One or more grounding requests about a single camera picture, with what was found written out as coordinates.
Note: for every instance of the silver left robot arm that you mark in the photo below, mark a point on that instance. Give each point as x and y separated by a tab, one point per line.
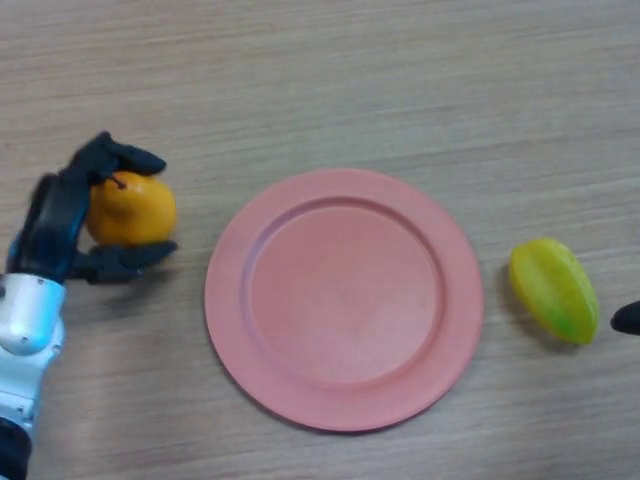
27	315

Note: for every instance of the pink round plate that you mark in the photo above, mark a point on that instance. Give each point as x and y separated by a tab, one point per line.
345	305

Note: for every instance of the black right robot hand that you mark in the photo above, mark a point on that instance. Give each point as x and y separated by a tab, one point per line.
629	320

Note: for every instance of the yellow-green starfruit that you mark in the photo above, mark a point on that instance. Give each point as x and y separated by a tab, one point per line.
552	285

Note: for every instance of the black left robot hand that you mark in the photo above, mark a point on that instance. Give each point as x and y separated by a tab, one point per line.
50	225

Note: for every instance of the yellow pear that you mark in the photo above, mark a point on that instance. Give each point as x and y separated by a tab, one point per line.
132	212

